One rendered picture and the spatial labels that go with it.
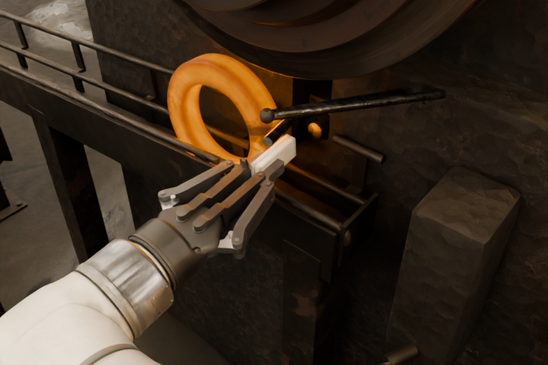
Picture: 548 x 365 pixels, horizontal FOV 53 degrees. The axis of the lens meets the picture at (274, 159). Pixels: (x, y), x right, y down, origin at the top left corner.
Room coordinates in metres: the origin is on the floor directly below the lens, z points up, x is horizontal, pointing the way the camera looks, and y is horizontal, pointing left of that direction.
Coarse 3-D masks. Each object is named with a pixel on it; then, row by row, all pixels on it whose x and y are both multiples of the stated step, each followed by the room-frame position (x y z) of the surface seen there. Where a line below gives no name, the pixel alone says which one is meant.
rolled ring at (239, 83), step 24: (192, 72) 0.62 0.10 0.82; (216, 72) 0.59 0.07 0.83; (240, 72) 0.59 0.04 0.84; (168, 96) 0.65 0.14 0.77; (192, 96) 0.64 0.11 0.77; (240, 96) 0.57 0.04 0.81; (264, 96) 0.57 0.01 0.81; (192, 120) 0.64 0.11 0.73; (192, 144) 0.62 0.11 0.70; (216, 144) 0.63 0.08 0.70
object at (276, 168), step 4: (276, 160) 0.52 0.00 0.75; (280, 160) 0.52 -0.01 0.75; (272, 164) 0.52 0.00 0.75; (276, 164) 0.52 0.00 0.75; (280, 164) 0.52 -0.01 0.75; (268, 168) 0.51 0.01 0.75; (272, 168) 0.51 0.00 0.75; (276, 168) 0.51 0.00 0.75; (280, 168) 0.51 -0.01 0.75; (284, 168) 0.52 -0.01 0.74; (264, 172) 0.50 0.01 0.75; (268, 172) 0.50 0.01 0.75; (272, 172) 0.50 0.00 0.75; (276, 172) 0.51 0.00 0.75; (280, 172) 0.51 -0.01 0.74; (268, 176) 0.50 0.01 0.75; (272, 176) 0.50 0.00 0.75; (276, 176) 0.51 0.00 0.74; (264, 180) 0.49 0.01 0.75; (268, 180) 0.49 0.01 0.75; (272, 180) 0.50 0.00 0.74; (260, 184) 0.48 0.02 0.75; (272, 192) 0.47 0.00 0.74; (272, 196) 0.47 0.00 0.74
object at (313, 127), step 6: (324, 114) 0.62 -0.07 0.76; (312, 120) 0.61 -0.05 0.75; (318, 120) 0.61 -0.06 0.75; (324, 120) 0.61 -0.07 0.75; (312, 126) 0.61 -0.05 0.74; (318, 126) 0.60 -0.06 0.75; (324, 126) 0.60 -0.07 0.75; (312, 132) 0.61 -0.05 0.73; (318, 132) 0.60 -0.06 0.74; (324, 132) 0.60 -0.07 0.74; (318, 138) 0.60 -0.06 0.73; (324, 138) 0.60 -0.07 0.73
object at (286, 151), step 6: (294, 138) 0.56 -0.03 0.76; (282, 144) 0.54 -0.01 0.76; (288, 144) 0.54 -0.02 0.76; (294, 144) 0.55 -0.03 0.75; (276, 150) 0.53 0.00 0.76; (282, 150) 0.53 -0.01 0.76; (288, 150) 0.54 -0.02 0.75; (294, 150) 0.55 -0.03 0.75; (270, 156) 0.52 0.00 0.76; (276, 156) 0.53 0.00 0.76; (282, 156) 0.53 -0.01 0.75; (288, 156) 0.54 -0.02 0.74; (264, 162) 0.51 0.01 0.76; (270, 162) 0.52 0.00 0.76; (288, 162) 0.54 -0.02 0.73; (258, 168) 0.50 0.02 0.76; (264, 168) 0.51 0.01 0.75
